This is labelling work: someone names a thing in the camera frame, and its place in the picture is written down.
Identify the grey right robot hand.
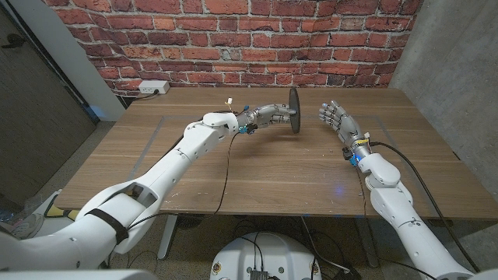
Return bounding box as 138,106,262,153
318,100,371,159

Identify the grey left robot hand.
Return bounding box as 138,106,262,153
237,103,298,135

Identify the black glasses case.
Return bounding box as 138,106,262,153
288,86,302,135

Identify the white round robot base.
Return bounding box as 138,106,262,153
209,231,324,280

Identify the red brick printed backdrop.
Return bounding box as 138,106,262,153
41,0,424,97

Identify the white power strip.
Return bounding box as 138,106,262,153
138,79,171,96

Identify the grey table leg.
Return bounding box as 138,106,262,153
356,217,381,269

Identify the white table leg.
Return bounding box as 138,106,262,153
156,213,180,261

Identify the grey sneaker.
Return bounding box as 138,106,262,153
9,212,46,240

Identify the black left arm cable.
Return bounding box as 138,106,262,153
125,131,240,231

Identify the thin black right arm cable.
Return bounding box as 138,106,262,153
355,166,370,235

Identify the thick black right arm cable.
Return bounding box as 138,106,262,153
368,141,482,274

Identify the white floor cable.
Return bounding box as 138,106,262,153
300,216,352,274

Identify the black arm strap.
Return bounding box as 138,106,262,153
85,208,130,246

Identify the white door frame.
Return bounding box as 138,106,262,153
8,0,126,122

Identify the black door handle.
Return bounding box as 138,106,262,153
1,33,27,50

